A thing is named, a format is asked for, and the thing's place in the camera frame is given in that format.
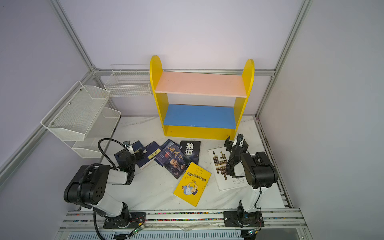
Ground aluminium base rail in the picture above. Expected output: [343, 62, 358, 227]
[55, 209, 313, 240]

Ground black wolf cover book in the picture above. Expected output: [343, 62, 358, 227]
[180, 141, 201, 165]

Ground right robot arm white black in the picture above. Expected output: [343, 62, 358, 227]
[224, 134, 278, 229]

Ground navy book leftmost yellow label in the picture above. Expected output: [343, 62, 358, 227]
[132, 141, 145, 153]

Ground white mesh two-tier rack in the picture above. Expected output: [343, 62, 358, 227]
[41, 82, 121, 159]

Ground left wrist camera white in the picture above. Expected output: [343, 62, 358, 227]
[123, 141, 134, 154]

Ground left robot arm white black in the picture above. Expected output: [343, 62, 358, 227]
[64, 147, 146, 229]

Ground white portfolio book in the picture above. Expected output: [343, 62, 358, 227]
[208, 147, 248, 191]

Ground dark purple portrait book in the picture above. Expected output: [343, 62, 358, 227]
[156, 144, 192, 179]

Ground yellow bookshelf pink blue shelves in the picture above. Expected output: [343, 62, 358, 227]
[149, 56, 255, 140]

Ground navy book yellow label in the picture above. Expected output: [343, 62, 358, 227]
[155, 139, 181, 167]
[132, 141, 145, 153]
[135, 141, 161, 169]

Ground yellow cartoon cover book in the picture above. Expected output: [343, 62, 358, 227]
[174, 163, 212, 207]

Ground navy book right yellow label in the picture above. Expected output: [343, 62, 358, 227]
[155, 139, 181, 167]

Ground white wire basket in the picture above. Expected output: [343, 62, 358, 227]
[105, 70, 153, 97]

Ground navy book middle yellow label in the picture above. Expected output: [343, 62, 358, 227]
[135, 141, 161, 169]

